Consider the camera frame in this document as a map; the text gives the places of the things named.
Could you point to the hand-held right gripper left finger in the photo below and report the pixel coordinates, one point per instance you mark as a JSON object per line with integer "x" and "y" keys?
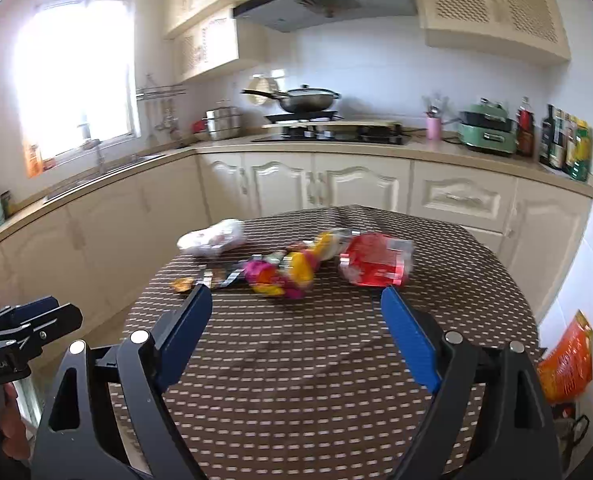
{"x": 186, "y": 337}

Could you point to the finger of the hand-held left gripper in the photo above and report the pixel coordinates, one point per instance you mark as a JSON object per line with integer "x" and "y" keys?
{"x": 64, "y": 320}
{"x": 21, "y": 312}

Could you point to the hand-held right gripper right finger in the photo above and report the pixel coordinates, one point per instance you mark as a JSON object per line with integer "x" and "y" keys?
{"x": 409, "y": 340}

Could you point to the small orange wrapper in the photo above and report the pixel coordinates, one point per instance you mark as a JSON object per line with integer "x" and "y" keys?
{"x": 184, "y": 285}

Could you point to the clear plastic wrapper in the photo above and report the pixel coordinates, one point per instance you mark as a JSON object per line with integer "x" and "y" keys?
{"x": 221, "y": 277}

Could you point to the red snack packet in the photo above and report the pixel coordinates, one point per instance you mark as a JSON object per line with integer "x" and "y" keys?
{"x": 371, "y": 260}

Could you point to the white plastic bag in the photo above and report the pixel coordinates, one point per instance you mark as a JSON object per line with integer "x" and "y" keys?
{"x": 206, "y": 240}

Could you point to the pink yellow wrapper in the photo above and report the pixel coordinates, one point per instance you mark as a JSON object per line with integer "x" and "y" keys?
{"x": 276, "y": 275}

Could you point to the yellow white candy wrapper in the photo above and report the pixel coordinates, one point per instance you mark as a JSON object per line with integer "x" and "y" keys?
{"x": 326, "y": 245}

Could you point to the person's left hand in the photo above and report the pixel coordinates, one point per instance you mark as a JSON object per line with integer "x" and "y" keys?
{"x": 15, "y": 420}

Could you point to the dark jar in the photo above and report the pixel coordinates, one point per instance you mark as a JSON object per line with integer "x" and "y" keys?
{"x": 6, "y": 205}

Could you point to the brown polka dot tablecloth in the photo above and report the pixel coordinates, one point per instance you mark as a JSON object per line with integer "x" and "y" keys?
{"x": 301, "y": 360}

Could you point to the small orange container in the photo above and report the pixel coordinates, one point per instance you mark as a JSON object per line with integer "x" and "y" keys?
{"x": 48, "y": 163}

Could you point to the orange bottle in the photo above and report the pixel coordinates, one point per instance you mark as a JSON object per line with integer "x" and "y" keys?
{"x": 34, "y": 160}

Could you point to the steel sink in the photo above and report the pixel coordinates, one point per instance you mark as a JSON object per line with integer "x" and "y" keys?
{"x": 106, "y": 172}

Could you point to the orange plastic bag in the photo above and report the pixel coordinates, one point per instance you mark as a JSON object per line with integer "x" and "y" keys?
{"x": 569, "y": 360}

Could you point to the cream lower cabinets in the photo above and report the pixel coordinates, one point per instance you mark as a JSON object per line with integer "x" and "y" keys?
{"x": 356, "y": 185}

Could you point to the steel faucet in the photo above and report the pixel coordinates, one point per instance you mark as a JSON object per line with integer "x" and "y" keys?
{"x": 96, "y": 152}

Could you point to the beige kitchen countertop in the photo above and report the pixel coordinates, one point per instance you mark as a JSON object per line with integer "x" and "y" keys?
{"x": 426, "y": 147}

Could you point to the red pot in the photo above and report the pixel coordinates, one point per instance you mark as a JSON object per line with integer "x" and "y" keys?
{"x": 200, "y": 127}

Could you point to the pink utensil holder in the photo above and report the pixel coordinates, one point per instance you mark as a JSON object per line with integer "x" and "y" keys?
{"x": 433, "y": 128}

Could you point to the black gas stove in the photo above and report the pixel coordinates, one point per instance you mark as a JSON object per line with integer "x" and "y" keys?
{"x": 336, "y": 136}

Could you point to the steel steamer pot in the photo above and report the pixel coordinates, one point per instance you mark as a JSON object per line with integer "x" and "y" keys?
{"x": 224, "y": 122}

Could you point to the row of hanging utensils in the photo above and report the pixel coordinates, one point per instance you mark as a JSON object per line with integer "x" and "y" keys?
{"x": 164, "y": 117}

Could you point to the green multi cooker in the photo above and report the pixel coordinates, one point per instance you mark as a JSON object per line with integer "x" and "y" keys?
{"x": 486, "y": 132}

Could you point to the bundle of kitchen utensils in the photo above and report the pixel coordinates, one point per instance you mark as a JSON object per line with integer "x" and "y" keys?
{"x": 434, "y": 107}

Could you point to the red label dark bottle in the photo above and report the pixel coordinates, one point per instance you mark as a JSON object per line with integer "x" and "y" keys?
{"x": 525, "y": 132}

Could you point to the dark glass bottle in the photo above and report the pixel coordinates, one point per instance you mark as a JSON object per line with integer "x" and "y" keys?
{"x": 547, "y": 140}

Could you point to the kitchen window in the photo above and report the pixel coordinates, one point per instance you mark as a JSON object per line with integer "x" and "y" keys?
{"x": 76, "y": 75}

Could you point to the white label sauce bottle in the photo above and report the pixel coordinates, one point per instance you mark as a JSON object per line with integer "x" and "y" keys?
{"x": 559, "y": 147}

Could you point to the steel utensil rack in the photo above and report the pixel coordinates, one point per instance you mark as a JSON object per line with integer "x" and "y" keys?
{"x": 161, "y": 91}

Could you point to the black wok stand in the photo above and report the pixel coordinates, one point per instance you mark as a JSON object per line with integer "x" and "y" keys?
{"x": 301, "y": 117}

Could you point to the yellow oil bottle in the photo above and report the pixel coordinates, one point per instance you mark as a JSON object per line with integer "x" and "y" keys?
{"x": 580, "y": 155}

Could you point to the brown sauce bottle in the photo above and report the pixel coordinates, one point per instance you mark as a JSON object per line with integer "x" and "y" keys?
{"x": 570, "y": 135}

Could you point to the steel wok with lid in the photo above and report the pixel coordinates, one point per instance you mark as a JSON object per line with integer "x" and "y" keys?
{"x": 306, "y": 100}

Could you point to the cream colander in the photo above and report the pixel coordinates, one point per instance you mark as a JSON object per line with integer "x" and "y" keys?
{"x": 264, "y": 87}

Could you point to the narrow lattice door cabinet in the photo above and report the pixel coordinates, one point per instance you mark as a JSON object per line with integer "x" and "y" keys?
{"x": 211, "y": 42}

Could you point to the wide lattice door cabinet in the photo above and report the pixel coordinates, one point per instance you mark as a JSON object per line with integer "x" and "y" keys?
{"x": 491, "y": 5}

